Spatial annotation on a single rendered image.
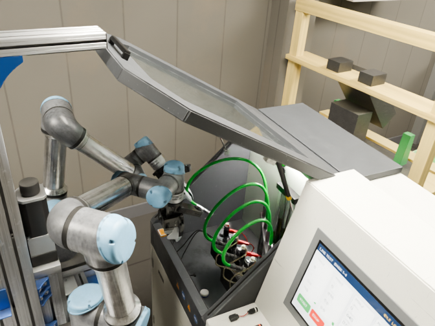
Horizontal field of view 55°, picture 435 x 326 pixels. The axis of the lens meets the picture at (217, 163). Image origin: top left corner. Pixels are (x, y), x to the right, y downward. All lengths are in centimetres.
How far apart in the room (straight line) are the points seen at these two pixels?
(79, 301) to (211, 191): 103
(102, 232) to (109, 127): 226
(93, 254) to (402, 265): 82
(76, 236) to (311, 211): 80
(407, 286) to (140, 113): 248
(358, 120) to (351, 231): 191
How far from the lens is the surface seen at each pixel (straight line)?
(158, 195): 138
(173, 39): 321
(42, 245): 155
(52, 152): 180
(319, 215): 146
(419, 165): 286
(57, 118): 163
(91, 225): 106
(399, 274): 129
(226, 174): 219
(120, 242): 106
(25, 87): 302
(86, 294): 145
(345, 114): 325
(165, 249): 205
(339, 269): 142
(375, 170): 178
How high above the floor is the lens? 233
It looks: 31 degrees down
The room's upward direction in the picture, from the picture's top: 4 degrees clockwise
